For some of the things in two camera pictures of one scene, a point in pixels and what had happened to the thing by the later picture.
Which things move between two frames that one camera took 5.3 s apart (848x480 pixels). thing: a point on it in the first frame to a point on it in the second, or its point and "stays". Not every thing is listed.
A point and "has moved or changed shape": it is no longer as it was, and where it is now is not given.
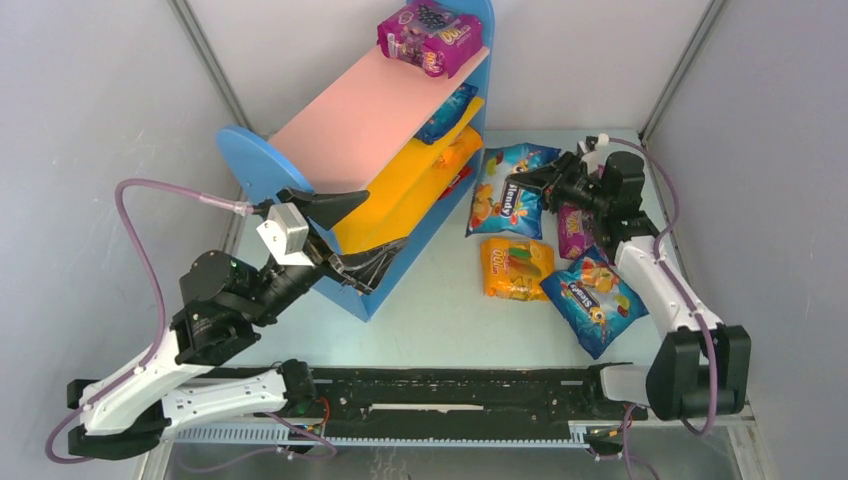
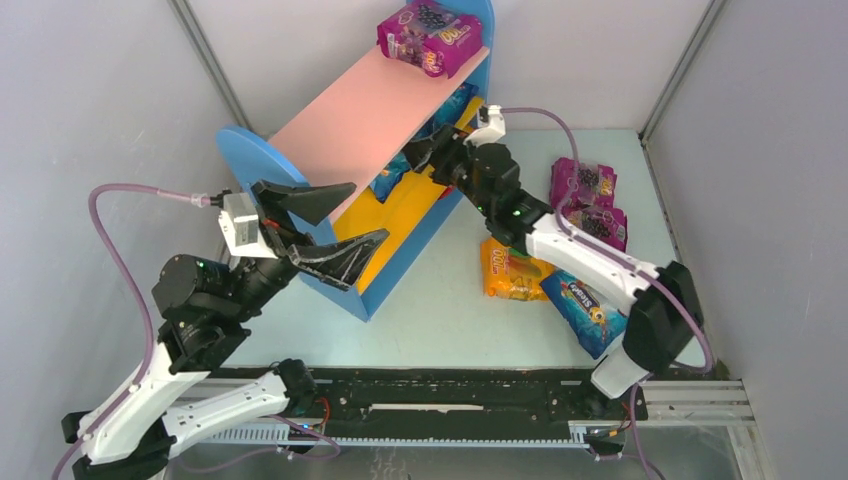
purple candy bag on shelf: (436, 38) stays
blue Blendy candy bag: (503, 207) has moved or changed shape
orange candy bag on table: (514, 269) stays
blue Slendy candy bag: (596, 301) stays
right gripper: (561, 187) to (444, 154)
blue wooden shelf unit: (410, 140) stays
